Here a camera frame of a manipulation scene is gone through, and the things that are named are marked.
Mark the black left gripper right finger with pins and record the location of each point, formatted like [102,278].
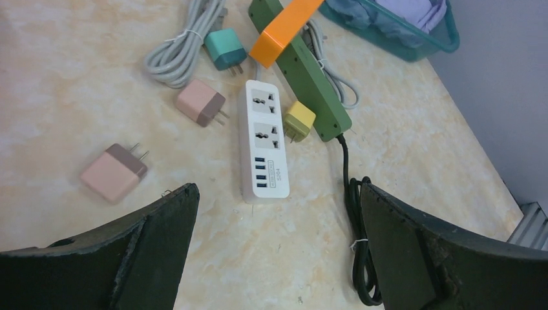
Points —
[424,262]

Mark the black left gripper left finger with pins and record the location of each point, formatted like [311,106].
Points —
[133,262]

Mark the orange power strip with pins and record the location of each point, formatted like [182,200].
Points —
[280,31]

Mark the yellow plug adapter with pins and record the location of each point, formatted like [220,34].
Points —
[298,121]

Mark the teal plug adapter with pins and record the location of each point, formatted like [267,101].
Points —
[225,50]

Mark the white power strip with USB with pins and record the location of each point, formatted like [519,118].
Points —
[263,161]

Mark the green power strip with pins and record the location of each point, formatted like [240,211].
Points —
[305,77]

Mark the teal plastic basket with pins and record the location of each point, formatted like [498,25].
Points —
[444,37]

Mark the lavender cloth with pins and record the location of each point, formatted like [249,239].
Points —
[411,13]

